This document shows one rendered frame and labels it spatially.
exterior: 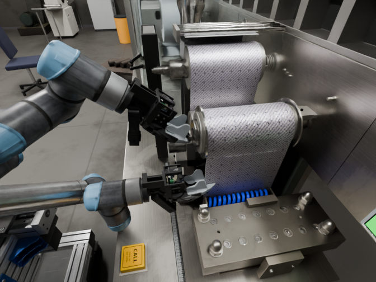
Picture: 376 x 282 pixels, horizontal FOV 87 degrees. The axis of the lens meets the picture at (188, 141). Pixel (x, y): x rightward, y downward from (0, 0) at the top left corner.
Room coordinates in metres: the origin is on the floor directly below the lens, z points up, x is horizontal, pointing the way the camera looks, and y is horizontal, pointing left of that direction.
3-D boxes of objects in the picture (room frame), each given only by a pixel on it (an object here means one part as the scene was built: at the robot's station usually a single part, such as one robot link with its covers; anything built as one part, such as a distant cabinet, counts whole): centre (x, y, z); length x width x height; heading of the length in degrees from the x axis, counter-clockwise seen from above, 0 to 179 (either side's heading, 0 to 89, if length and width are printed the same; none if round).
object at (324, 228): (0.27, -0.39, 1.05); 0.04 x 0.04 x 0.04
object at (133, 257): (0.24, 0.17, 0.91); 0.07 x 0.07 x 0.02; 10
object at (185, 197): (0.34, 0.01, 1.09); 0.09 x 0.05 x 0.02; 99
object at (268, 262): (0.20, -0.25, 0.97); 0.10 x 0.03 x 0.11; 100
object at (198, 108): (0.44, -0.04, 1.25); 0.15 x 0.01 x 0.15; 10
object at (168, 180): (0.36, 0.07, 1.12); 0.12 x 0.08 x 0.09; 100
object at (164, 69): (0.67, 0.09, 1.34); 0.06 x 0.03 x 0.03; 100
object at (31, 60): (3.29, 2.67, 0.51); 0.59 x 0.56 x 1.01; 93
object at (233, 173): (0.40, -0.17, 1.11); 0.23 x 0.01 x 0.18; 100
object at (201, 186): (0.36, -0.04, 1.12); 0.09 x 0.03 x 0.06; 99
